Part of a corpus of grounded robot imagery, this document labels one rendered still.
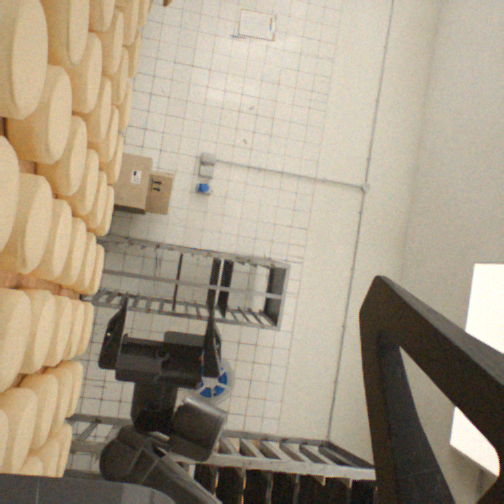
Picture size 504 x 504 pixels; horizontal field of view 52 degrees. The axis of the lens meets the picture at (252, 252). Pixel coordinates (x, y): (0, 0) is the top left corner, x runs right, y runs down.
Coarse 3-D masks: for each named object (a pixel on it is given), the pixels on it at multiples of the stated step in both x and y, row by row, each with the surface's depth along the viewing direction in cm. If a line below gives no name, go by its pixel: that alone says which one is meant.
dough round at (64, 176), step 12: (72, 120) 31; (72, 132) 31; (84, 132) 34; (72, 144) 31; (84, 144) 34; (72, 156) 31; (84, 156) 35; (36, 168) 31; (48, 168) 31; (60, 168) 31; (72, 168) 32; (48, 180) 31; (60, 180) 31; (72, 180) 32; (60, 192) 32; (72, 192) 33
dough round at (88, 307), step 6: (84, 306) 48; (90, 306) 49; (84, 312) 48; (90, 312) 49; (84, 318) 47; (90, 318) 50; (84, 324) 47; (90, 324) 50; (84, 330) 47; (90, 330) 51; (84, 336) 48; (84, 342) 48; (78, 348) 48; (84, 348) 49; (78, 354) 49
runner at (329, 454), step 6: (318, 450) 230; (324, 450) 223; (330, 450) 222; (324, 456) 222; (330, 456) 215; (336, 456) 208; (336, 462) 207; (342, 462) 201; (348, 462) 198; (366, 480) 177; (372, 480) 173; (372, 486) 172
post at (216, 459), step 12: (72, 444) 156; (84, 444) 156; (96, 444) 157; (180, 456) 160; (216, 456) 162; (228, 456) 163; (240, 456) 165; (252, 468) 164; (264, 468) 164; (276, 468) 165; (288, 468) 165; (300, 468) 166; (312, 468) 167; (324, 468) 167; (336, 468) 168; (348, 468) 169; (360, 468) 171
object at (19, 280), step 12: (0, 120) 24; (0, 132) 24; (24, 168) 29; (0, 276) 28; (12, 276) 30; (12, 288) 30; (36, 288) 36; (48, 288) 39; (60, 288) 44; (36, 372) 40; (12, 384) 33
